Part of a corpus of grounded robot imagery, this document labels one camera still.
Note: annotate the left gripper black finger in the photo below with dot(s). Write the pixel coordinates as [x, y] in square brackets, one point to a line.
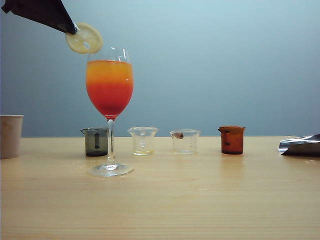
[42, 11]

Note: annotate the yellow lemon slice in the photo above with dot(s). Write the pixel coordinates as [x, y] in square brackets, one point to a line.
[87, 40]

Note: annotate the white paper cup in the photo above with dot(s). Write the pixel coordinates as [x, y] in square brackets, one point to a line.
[10, 137]

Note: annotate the wine glass with orange-red drink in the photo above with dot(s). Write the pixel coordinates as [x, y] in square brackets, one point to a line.
[110, 87]

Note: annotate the small grey glass beaker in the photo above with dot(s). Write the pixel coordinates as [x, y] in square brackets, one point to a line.
[90, 143]

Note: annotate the clear beaker with yellow residue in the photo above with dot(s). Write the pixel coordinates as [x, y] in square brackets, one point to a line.
[143, 140]

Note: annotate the clear beaker with brown residue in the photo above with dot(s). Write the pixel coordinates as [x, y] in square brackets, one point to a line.
[186, 142]

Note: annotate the small amber glass beaker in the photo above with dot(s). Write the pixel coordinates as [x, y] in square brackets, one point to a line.
[233, 141]

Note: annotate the silver foil bag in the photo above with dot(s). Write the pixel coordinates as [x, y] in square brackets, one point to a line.
[302, 147]

